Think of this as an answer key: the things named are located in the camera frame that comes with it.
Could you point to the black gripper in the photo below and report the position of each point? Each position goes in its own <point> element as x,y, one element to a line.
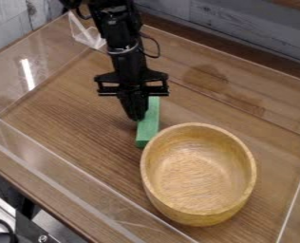
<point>131,76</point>

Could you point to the green wooden block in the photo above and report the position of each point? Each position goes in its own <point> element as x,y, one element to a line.
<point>148,125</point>

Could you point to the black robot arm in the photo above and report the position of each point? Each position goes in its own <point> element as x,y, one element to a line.
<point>118,23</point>

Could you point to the brown wooden bowl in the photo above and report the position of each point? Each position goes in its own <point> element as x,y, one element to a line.
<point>198,173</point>

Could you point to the clear acrylic corner bracket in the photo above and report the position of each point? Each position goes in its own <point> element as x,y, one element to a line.
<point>86,36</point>

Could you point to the clear acrylic front wall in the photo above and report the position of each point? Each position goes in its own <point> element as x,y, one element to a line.
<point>102,215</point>

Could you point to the black metal table frame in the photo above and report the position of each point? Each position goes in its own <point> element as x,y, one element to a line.
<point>25,224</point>

